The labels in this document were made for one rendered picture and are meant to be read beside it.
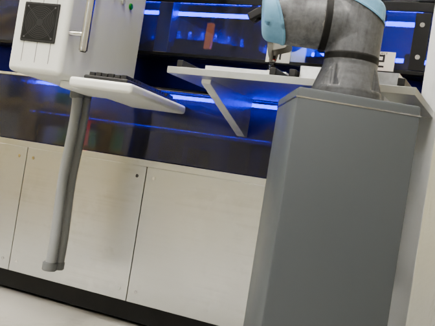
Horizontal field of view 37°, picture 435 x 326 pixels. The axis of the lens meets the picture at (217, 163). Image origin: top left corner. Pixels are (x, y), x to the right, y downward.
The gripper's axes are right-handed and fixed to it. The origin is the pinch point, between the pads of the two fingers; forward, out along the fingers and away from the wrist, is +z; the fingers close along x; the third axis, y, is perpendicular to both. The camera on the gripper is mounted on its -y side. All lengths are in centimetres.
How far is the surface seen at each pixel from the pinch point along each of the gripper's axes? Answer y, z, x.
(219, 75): -6.0, 10.3, -20.9
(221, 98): -11.5, 14.8, -6.1
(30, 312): -77, 97, 4
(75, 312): -69, 97, 20
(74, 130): -64, 31, -5
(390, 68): 32.0, -3.2, 19.1
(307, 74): 18.2, 7.6, -18.3
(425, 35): 41.1, -14.2, 19.3
